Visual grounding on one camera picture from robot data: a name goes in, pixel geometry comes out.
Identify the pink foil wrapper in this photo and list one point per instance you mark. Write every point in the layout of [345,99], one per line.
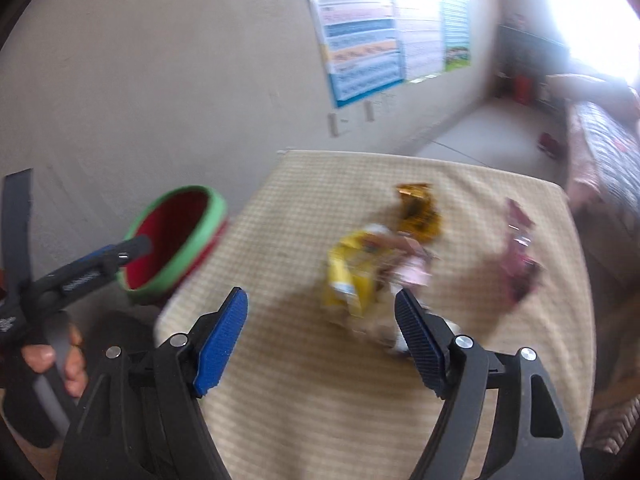
[520,260]

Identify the person's left hand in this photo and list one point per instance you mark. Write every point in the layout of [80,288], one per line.
[75,360]

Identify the checked tablecloth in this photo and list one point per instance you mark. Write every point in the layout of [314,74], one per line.
[310,410]

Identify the green rimmed red bin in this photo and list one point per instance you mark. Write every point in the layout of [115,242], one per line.
[170,240]

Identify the bed with plaid cover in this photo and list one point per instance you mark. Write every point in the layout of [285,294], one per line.
[605,135]

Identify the dark desk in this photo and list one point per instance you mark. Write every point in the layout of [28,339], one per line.
[520,50]

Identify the red container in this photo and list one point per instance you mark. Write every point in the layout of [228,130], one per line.
[524,90]

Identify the white chart poster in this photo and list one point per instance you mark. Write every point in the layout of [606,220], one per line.
[417,25]

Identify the pale pink white wrapper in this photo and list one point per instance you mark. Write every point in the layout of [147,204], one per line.
[412,272]

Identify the large blue letter poster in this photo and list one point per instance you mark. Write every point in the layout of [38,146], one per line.
[360,35]

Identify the quilted seat cushion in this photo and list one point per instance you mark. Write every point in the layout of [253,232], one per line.
[615,425]

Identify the green number chart poster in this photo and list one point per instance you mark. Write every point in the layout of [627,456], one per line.
[456,20]

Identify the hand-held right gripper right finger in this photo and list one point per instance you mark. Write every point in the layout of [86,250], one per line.
[417,345]

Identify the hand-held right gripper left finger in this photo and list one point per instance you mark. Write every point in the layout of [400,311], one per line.
[222,340]

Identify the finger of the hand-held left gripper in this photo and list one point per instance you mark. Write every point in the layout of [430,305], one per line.
[92,257]
[95,277]

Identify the lemon yellow snack packet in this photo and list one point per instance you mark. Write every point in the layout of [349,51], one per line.
[345,270]

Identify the yellow black snack wrapper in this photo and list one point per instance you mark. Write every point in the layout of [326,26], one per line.
[422,220]

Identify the dark red slipper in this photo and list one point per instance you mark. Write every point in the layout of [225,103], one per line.
[545,141]
[557,147]

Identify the white wall socket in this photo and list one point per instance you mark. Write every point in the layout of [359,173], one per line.
[370,110]
[334,124]

